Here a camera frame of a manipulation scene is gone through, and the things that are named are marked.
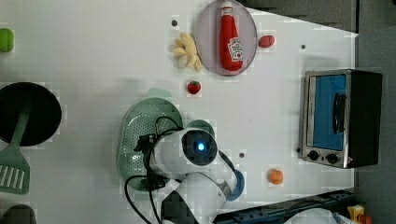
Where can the orange toy fruit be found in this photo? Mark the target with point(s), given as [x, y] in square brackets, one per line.
[275, 177]

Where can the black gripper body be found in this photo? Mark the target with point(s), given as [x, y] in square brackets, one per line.
[145, 144]

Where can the red toy strawberry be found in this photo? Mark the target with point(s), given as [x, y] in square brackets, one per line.
[193, 87]

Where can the green metal cup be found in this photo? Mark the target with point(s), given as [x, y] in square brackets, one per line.
[203, 125]

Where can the black cylinder object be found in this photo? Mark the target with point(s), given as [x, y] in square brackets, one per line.
[19, 214]

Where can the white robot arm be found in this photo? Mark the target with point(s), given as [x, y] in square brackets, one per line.
[206, 176]

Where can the red ketchup bottle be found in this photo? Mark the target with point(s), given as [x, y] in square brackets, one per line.
[230, 48]

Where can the red toy tomato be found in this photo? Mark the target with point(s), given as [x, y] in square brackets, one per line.
[266, 41]

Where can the green oval plastic strainer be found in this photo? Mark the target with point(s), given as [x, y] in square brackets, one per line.
[154, 113]

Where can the blue bowl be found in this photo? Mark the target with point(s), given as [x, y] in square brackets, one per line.
[239, 188]

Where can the green toy vegetable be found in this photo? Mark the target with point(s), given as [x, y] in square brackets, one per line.
[6, 40]

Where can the grey oval plate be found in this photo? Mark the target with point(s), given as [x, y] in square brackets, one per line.
[207, 32]

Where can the yellow toy banana bunch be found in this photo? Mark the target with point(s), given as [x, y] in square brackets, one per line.
[186, 52]

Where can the black frying pan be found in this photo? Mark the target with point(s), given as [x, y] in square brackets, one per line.
[45, 117]

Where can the black toaster oven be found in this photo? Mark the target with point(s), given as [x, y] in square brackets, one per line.
[341, 120]

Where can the green slotted spatula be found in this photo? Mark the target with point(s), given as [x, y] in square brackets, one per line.
[15, 169]

